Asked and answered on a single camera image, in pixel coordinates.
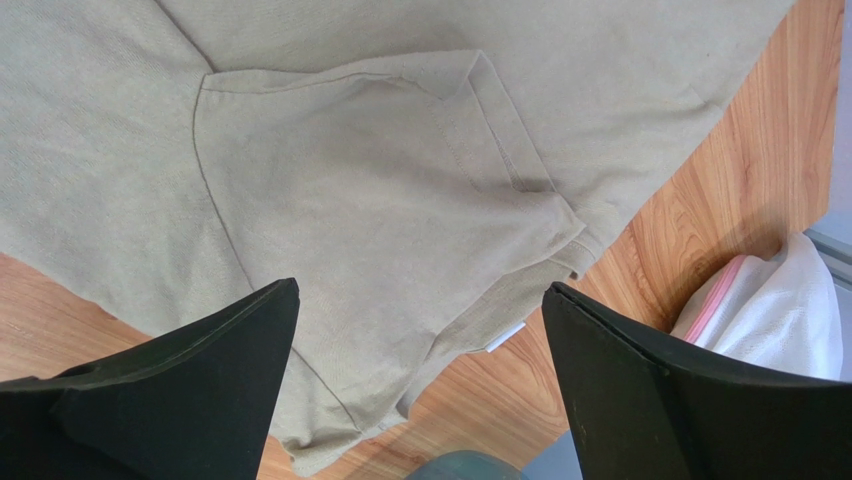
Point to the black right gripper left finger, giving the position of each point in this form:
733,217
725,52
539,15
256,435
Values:
195,403

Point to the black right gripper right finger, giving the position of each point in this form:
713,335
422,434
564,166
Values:
642,404

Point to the clear teal plastic bin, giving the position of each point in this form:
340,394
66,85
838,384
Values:
466,465

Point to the beige t-shirt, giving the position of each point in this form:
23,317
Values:
423,169

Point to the white mesh laundry bag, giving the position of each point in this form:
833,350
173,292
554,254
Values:
781,313

